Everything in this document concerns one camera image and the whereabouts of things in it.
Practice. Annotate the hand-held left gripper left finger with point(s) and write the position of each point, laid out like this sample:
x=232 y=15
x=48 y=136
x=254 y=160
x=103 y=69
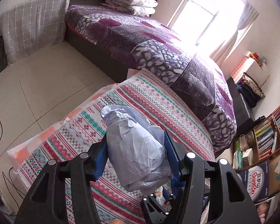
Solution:
x=100 y=161

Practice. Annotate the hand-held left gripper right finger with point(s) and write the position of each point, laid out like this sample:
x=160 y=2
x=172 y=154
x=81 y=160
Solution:
x=175 y=158

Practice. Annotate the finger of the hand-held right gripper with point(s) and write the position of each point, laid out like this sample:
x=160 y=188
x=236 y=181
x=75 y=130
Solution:
x=156 y=211

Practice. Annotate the white paper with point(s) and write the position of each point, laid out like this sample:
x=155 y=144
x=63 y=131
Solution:
x=135 y=151

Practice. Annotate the striped patterned tablecloth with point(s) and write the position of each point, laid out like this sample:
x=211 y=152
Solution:
x=140 y=93

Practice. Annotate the small cardboard boxes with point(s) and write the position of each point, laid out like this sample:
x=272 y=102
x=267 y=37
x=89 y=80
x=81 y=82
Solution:
x=248 y=140

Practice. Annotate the black leather bench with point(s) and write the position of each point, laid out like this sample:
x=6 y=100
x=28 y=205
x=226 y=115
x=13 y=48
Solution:
x=240 y=107

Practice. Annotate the blue water carton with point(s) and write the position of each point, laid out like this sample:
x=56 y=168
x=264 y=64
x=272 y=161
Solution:
x=255 y=182

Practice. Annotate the wooden bookshelf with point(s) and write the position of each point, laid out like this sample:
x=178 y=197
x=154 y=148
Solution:
x=255 y=130

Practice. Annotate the pile of folded clothes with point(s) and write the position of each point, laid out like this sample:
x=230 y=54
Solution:
x=250 y=91

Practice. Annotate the pink plush toy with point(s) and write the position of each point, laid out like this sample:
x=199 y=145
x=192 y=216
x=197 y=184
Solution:
x=263 y=212

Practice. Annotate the brown cardboard box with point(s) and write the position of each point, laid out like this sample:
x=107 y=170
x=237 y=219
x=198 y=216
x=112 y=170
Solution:
x=278 y=175

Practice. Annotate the dark bed base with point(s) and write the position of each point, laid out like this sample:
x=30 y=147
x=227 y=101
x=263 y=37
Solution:
x=95 y=53

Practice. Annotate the white metal shelf rack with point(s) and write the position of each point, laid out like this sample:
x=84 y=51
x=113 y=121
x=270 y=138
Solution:
x=274 y=200

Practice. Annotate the bed with purple floral quilt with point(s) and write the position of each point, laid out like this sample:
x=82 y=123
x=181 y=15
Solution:
x=154 y=51

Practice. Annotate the pink white drawer cabinet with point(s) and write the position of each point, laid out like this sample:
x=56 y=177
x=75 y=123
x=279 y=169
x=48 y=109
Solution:
x=242 y=70

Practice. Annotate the red yellow plush cushion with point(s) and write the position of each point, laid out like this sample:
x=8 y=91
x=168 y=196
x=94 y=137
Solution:
x=253 y=55

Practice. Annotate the light curtain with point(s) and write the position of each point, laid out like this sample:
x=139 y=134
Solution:
x=238 y=35

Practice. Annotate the window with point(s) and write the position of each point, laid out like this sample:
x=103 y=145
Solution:
x=200 y=21

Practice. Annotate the grey checked cloth cover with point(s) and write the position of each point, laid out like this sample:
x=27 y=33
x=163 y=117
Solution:
x=32 y=28

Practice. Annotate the folded white patterned quilt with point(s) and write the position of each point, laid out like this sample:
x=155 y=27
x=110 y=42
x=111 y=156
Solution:
x=133 y=1

